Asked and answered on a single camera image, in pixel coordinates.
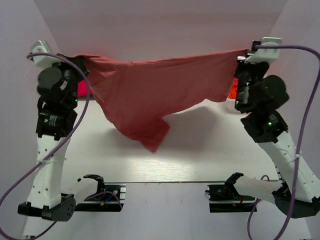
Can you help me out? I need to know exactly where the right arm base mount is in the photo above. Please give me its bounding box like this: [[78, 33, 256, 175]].
[[205, 172, 256, 213]]

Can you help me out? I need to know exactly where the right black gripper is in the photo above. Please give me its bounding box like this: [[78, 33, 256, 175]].
[[233, 50, 270, 111]]

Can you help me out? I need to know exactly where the folded magenta t-shirt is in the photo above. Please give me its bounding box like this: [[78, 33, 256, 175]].
[[77, 80, 93, 98]]

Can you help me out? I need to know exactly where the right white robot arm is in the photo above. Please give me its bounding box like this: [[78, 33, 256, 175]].
[[224, 62, 320, 219]]

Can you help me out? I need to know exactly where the orange crumpled t-shirt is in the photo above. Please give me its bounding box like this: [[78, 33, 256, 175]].
[[228, 78, 239, 100]]

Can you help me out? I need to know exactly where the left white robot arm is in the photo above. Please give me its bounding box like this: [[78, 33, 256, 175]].
[[17, 56, 89, 222]]

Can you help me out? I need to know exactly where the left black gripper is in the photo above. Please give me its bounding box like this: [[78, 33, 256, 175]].
[[46, 53, 89, 109]]

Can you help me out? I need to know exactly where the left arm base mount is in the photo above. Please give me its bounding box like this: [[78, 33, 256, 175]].
[[75, 174, 126, 213]]

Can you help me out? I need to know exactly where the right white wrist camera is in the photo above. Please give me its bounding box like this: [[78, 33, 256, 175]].
[[237, 37, 283, 65]]

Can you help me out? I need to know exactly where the salmon pink t-shirt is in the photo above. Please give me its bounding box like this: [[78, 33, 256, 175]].
[[83, 49, 246, 152]]

